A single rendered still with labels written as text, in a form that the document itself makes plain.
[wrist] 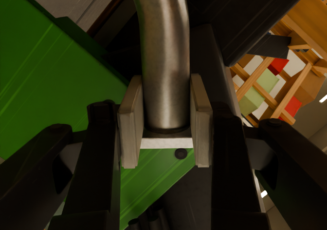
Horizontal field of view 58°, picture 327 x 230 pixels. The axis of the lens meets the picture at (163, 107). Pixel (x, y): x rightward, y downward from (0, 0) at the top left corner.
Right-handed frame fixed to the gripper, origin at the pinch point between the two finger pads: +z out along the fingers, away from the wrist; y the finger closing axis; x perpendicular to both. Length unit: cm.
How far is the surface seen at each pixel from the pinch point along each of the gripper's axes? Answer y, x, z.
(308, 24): 41, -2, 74
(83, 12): -21, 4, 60
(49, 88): -8.5, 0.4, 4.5
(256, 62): 252, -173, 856
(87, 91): -5.7, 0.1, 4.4
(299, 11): 38, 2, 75
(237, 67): 77, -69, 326
